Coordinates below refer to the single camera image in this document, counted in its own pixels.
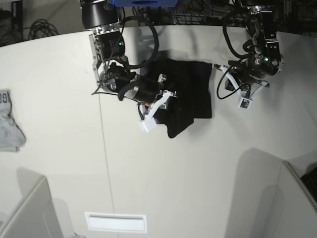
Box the black keyboard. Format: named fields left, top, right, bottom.
left=301, top=168, right=317, bottom=200

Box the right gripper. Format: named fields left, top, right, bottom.
left=128, top=74, right=178, bottom=120

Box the black T-shirt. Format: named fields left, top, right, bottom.
left=146, top=59, right=212, bottom=139

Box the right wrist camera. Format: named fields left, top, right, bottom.
left=139, top=118, right=157, bottom=133

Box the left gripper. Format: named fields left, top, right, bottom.
left=213, top=63, right=270, bottom=99

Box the blue box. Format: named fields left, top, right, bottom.
left=110, top=0, right=178, bottom=7

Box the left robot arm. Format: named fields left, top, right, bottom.
left=220, top=0, right=284, bottom=99

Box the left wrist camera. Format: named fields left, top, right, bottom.
left=238, top=97, right=253, bottom=109

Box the black power strip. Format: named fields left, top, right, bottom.
left=211, top=17, right=246, bottom=27

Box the white partition panel left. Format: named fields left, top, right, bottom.
left=0, top=168, right=64, bottom=238

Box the grey folded garment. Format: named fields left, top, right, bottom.
left=0, top=89, right=26, bottom=153

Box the black coiled cable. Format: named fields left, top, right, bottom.
left=28, top=19, right=59, bottom=40

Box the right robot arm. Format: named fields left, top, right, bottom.
left=80, top=0, right=177, bottom=122

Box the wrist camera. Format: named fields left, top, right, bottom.
left=139, top=118, right=157, bottom=133
left=238, top=97, right=253, bottom=109

